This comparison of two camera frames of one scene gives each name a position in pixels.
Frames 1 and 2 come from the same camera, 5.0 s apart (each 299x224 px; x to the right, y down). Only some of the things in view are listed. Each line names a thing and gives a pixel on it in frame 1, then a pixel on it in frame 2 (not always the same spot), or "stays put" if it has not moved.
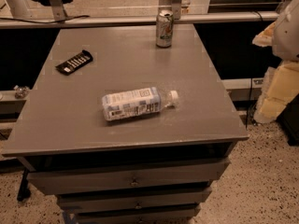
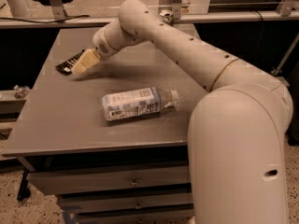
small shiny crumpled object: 21,91 stays put
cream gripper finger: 280,84 → 85,63
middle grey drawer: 131,202 stays put
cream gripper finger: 265,37 → 90,59
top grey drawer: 129,176 stays put
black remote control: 76,63 stays put
